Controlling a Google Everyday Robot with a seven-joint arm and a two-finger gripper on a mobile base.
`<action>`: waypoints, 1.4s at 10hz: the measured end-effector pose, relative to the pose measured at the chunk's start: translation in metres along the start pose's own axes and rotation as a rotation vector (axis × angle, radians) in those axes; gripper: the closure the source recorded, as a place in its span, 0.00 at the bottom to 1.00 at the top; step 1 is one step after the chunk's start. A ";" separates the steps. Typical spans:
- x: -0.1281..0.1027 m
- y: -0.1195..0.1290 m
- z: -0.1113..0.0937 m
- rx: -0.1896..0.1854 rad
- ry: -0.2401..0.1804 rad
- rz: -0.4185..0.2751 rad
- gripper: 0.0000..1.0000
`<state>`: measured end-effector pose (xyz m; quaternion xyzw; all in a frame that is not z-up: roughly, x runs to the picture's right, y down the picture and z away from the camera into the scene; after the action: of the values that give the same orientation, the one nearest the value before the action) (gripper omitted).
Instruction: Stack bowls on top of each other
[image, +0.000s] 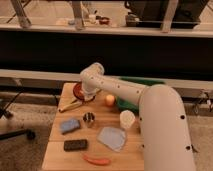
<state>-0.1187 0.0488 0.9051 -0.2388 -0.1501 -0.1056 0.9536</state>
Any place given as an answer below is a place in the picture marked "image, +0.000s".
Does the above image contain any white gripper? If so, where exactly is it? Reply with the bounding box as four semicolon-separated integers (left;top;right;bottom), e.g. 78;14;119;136
82;83;100;101

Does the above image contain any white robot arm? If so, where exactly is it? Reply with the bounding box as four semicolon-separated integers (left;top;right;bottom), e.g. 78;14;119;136
80;63;196;171

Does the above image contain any red bowl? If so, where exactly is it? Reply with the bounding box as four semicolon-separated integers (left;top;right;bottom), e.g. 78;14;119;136
73;82;95;102

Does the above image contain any orange fruit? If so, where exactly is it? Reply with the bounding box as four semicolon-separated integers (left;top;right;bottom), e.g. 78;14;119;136
105;95;115;107

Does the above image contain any small metal cup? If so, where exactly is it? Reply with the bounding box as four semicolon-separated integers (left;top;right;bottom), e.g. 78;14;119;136
83;112;95;128

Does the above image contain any green bowl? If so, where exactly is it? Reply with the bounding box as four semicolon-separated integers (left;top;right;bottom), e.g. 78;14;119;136
116;77;163;114

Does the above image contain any blue sponge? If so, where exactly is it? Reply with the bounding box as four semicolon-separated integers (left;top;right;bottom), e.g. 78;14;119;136
60;118;80;134

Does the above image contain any white paper cup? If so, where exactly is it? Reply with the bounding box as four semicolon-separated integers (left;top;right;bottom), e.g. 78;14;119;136
120;110;135;130

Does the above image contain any light blue cloth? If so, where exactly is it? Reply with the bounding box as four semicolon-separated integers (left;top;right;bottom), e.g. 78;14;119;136
97;127;126;152

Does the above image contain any black rectangular block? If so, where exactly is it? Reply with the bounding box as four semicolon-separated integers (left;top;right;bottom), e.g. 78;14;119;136
64;139;88;151

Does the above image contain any orange carrot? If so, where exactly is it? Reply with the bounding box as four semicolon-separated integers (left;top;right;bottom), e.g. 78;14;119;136
82;155;111;166

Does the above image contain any black chair base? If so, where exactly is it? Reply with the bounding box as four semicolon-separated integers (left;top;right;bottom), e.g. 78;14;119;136
0;92;36;140

